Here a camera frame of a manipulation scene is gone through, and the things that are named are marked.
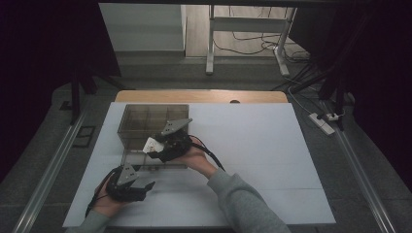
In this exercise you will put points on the smoky transparent drawer cabinet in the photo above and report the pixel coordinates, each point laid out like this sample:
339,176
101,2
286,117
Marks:
142,123

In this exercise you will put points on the metal floor rail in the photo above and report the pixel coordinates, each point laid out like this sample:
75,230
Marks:
48,174
359,174

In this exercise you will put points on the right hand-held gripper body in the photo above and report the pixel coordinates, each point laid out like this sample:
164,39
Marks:
176,144

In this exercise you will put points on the white power strip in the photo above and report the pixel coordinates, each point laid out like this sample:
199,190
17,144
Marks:
321,123

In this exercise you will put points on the white cabinet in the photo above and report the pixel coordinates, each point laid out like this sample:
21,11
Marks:
145,29

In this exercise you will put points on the black floor plate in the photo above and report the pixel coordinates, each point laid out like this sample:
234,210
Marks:
85,136

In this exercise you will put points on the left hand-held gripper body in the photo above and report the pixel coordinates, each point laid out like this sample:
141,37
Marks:
124,191

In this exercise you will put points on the white table board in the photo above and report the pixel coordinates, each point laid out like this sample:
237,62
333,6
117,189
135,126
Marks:
259,155

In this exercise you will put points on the black curtain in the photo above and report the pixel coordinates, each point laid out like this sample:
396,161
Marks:
372,64
39,64

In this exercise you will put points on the wooden table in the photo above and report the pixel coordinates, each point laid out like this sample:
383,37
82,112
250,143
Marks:
200,96

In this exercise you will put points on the person's left hand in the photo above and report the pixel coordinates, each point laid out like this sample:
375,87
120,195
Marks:
108,205

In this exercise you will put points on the white desk frame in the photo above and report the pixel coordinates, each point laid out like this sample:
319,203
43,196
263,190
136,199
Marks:
246,24

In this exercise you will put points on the person's right hand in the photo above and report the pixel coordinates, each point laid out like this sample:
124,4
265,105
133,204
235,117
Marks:
197,160

